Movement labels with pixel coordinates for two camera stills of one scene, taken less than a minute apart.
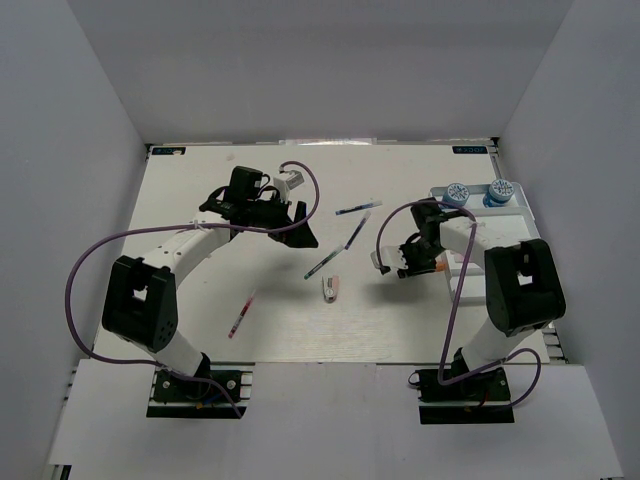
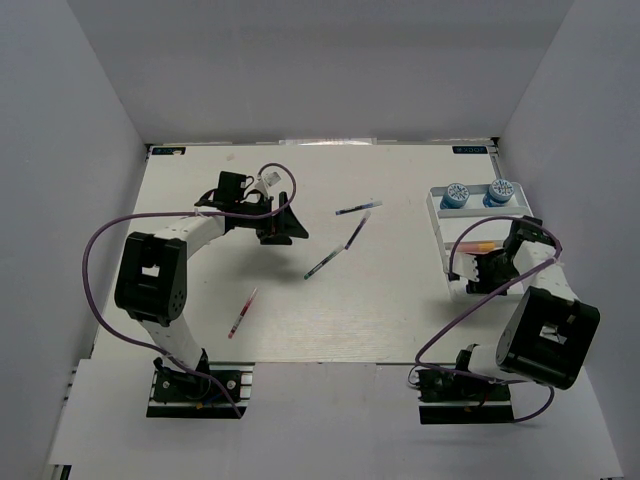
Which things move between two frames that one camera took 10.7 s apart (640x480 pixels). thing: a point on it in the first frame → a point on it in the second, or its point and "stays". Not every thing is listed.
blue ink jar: x=500 y=192 stays
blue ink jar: x=455 y=193 stays
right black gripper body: x=419 y=258 → x=494 y=271
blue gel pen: x=358 y=207 stays
